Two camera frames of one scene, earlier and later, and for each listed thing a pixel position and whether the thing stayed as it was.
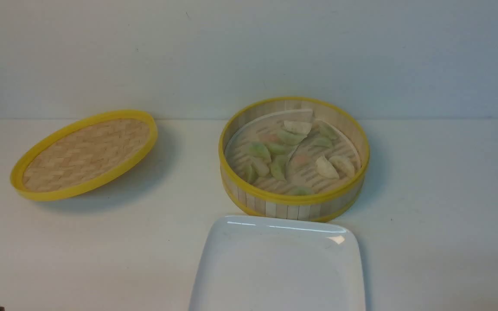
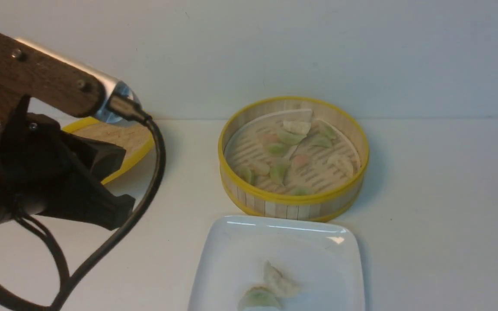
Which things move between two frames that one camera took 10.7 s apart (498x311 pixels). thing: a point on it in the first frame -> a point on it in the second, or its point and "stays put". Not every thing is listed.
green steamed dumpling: (260, 150) -> (259, 296)
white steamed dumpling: (325, 169) -> (280, 286)
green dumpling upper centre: (289, 138) stays put
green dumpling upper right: (325, 130) stays put
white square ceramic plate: (250, 263) stays put
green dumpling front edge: (302, 190) stays put
